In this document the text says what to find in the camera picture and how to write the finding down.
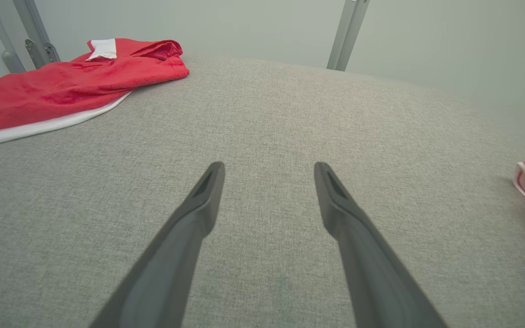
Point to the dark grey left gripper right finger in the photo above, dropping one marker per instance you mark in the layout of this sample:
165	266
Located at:
376	282

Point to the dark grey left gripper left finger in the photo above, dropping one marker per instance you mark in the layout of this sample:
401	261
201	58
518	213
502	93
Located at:
162	282

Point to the red shorts with white stripe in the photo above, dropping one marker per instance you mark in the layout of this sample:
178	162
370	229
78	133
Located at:
62	91

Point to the grey rounded tube foot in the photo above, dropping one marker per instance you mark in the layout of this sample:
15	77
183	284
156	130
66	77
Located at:
12	61

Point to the grey metal frame post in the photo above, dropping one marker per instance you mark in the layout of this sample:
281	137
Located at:
34	27
347	36

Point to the dark grey post bracket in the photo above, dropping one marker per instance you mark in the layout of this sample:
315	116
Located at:
30	50

